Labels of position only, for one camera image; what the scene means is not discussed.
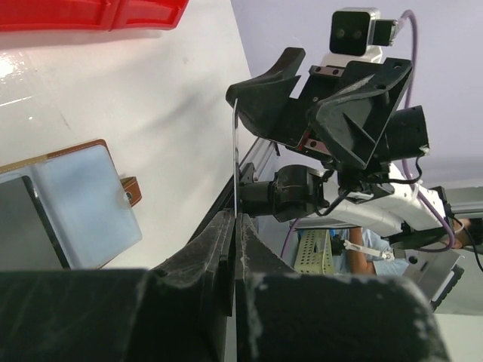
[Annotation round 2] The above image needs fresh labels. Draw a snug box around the person in background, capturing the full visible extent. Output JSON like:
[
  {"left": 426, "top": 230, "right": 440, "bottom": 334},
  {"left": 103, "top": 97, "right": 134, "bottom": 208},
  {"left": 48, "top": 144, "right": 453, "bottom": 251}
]
[{"left": 333, "top": 218, "right": 482, "bottom": 276}]

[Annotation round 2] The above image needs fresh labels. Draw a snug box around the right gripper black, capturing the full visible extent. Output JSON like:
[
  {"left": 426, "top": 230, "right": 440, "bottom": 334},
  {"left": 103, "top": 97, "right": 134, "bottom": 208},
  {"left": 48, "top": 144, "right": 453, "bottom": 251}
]
[{"left": 226, "top": 47, "right": 429, "bottom": 170}]

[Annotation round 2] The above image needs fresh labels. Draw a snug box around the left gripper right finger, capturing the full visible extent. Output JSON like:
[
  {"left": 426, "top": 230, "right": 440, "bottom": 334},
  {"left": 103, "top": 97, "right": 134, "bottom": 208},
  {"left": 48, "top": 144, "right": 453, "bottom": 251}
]
[{"left": 235, "top": 214, "right": 451, "bottom": 361}]

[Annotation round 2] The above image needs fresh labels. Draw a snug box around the brown leather card holder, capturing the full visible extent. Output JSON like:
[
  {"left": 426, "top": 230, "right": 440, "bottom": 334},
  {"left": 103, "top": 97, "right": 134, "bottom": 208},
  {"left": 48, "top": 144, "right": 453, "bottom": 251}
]
[{"left": 1, "top": 139, "right": 142, "bottom": 272}]

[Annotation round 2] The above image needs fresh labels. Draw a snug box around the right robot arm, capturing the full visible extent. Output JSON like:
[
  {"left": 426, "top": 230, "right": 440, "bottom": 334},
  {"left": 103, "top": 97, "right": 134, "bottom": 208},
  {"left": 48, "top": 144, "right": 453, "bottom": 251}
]
[{"left": 226, "top": 48, "right": 453, "bottom": 252}]

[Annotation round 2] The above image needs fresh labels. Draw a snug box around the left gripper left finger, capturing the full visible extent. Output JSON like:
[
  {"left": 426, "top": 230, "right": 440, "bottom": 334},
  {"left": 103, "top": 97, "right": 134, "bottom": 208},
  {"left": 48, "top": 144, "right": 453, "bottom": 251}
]
[{"left": 1, "top": 211, "right": 235, "bottom": 361}]

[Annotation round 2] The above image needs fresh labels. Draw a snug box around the red bin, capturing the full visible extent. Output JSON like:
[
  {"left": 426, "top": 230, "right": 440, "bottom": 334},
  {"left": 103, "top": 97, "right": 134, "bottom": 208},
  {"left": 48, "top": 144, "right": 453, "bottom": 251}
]
[
  {"left": 112, "top": 0, "right": 189, "bottom": 30},
  {"left": 1, "top": 0, "right": 119, "bottom": 32}
]

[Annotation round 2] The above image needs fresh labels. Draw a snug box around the perforated metal bracket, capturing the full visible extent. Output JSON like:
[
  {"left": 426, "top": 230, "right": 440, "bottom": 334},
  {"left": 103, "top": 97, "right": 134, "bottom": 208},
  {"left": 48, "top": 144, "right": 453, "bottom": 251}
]
[{"left": 294, "top": 229, "right": 335, "bottom": 275}]

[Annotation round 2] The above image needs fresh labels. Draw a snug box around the red middle bin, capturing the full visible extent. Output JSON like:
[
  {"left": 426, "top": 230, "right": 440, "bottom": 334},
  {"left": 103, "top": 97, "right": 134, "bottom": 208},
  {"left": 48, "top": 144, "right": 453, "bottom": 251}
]
[{"left": 1, "top": 0, "right": 119, "bottom": 32}]

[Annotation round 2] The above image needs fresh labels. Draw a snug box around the red right bin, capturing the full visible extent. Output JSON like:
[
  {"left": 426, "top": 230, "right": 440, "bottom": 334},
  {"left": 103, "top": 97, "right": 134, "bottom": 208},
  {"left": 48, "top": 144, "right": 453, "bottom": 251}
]
[{"left": 112, "top": 0, "right": 189, "bottom": 30}]

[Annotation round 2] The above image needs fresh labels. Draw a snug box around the aluminium frame rail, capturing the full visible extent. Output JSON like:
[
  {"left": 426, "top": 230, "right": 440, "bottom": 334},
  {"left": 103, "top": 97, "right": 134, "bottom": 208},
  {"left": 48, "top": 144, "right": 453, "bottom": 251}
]
[{"left": 238, "top": 138, "right": 280, "bottom": 184}]

